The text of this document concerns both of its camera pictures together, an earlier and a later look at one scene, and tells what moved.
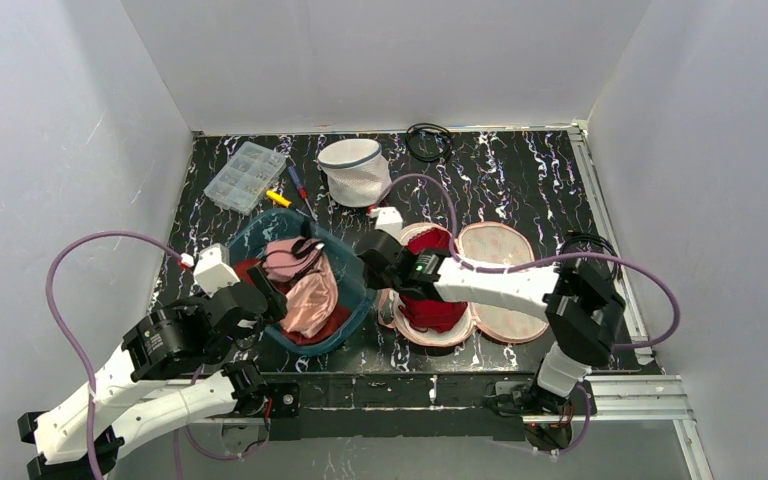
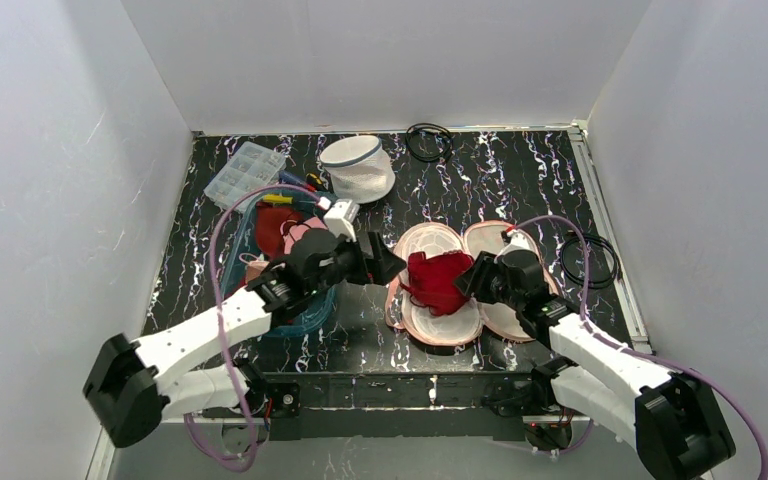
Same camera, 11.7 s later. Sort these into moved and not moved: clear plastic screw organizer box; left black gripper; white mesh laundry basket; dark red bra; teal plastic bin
Moved: dark red bra; left black gripper; teal plastic bin
Not moved: white mesh laundry basket; clear plastic screw organizer box
